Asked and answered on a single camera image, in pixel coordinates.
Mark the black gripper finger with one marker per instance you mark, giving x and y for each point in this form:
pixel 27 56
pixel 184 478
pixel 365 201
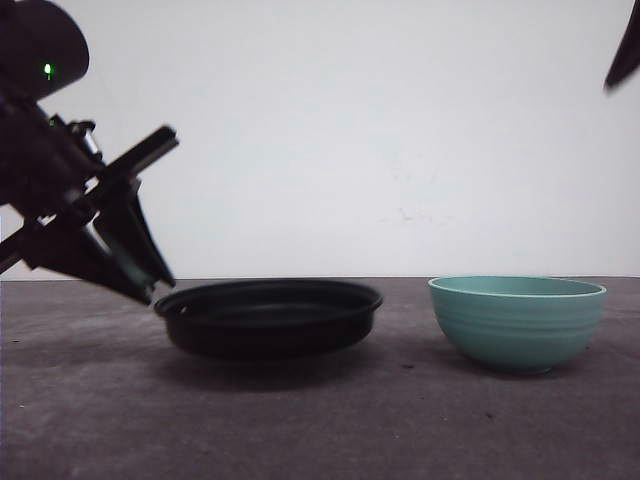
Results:
pixel 626 59

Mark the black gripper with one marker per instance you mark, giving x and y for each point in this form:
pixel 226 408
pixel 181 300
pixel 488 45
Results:
pixel 82 217

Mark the black frying pan teal handle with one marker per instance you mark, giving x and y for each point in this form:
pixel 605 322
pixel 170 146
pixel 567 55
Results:
pixel 266 319

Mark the teal ceramic bowl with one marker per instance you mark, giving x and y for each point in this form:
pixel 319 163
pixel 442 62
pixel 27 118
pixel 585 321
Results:
pixel 518 324

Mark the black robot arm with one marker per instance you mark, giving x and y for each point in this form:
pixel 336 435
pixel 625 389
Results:
pixel 42 51

